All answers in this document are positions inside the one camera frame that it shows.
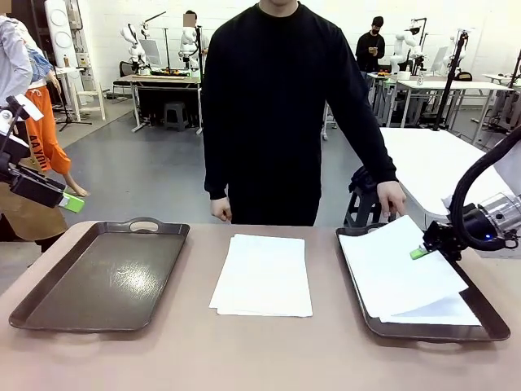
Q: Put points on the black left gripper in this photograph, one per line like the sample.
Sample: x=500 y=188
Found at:
x=36 y=187

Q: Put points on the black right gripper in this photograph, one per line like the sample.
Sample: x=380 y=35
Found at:
x=443 y=240

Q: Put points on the white A4 paper sheet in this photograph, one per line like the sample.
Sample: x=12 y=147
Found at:
x=452 y=313
x=390 y=269

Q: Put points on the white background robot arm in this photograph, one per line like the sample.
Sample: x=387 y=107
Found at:
x=136 y=49
x=453 y=40
x=401 y=45
x=188 y=45

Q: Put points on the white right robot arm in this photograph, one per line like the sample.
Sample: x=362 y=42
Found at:
x=510 y=171

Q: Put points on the person's right forearm black sleeve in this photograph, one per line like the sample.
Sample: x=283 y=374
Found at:
x=215 y=171

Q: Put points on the person's left hand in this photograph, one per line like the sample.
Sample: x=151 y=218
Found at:
x=392 y=197

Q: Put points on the person's right hand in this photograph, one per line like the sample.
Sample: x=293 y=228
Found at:
x=221 y=208

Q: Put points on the black step stool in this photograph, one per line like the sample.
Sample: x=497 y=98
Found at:
x=362 y=207

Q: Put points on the dark brown plastic tray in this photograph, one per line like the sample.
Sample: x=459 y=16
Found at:
x=102 y=277
x=494 y=322

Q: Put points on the black tripod stand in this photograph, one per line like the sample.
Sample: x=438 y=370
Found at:
x=67 y=118

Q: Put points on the large white table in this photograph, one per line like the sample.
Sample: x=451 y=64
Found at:
x=427 y=163

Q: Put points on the black garment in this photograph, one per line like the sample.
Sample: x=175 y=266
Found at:
x=362 y=179

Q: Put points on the white wooden stool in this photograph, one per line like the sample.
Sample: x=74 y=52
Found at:
x=87 y=99

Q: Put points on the grey plastic stool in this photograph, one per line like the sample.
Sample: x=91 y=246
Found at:
x=176 y=116

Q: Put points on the black office chair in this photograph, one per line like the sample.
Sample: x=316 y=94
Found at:
x=126 y=69

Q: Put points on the wood top workbench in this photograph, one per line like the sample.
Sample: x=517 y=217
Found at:
x=163 y=80

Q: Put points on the white A4 paper stack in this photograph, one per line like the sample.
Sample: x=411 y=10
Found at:
x=264 y=277

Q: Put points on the figure in striped shirt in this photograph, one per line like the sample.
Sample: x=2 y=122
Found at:
x=12 y=53

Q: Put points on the long white desk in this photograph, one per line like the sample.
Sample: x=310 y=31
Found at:
x=439 y=84

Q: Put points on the tall white air conditioner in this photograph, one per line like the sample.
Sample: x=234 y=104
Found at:
x=61 y=28

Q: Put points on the white cylinder container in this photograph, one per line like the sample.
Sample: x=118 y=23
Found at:
x=403 y=76

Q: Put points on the white monitor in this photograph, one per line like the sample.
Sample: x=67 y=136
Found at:
x=439 y=59

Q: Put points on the background person in black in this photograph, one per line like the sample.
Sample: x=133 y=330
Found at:
x=369 y=49

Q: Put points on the background person at workbench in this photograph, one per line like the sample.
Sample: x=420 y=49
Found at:
x=189 y=20

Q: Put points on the person in black sweater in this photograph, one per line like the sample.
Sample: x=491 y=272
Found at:
x=277 y=81

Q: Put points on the left wrist camera assembly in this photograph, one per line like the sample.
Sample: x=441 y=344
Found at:
x=14 y=144

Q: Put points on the tall black camera stand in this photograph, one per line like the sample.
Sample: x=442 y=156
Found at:
x=449 y=89

